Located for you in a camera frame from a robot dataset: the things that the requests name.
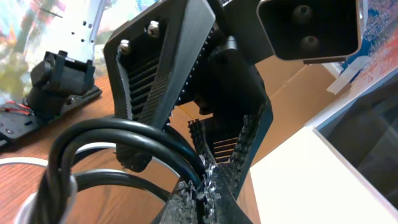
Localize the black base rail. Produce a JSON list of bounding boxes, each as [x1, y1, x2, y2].
[[1, 86, 102, 148]]

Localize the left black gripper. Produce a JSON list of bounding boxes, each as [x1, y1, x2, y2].
[[104, 0, 274, 198]]

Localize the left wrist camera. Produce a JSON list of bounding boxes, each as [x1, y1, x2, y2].
[[257, 0, 368, 63]]

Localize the white board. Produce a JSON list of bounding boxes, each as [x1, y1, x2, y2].
[[250, 70, 397, 224]]

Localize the colourful painted backdrop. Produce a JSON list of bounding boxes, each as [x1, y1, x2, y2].
[[1, 0, 397, 103]]

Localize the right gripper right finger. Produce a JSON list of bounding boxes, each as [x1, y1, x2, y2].
[[198, 165, 252, 224]]

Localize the black cable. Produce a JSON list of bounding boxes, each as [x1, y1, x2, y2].
[[29, 116, 208, 224]]

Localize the cardboard panel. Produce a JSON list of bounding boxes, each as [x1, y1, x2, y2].
[[169, 54, 352, 166]]

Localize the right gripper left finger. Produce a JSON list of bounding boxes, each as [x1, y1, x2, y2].
[[151, 179, 202, 224]]

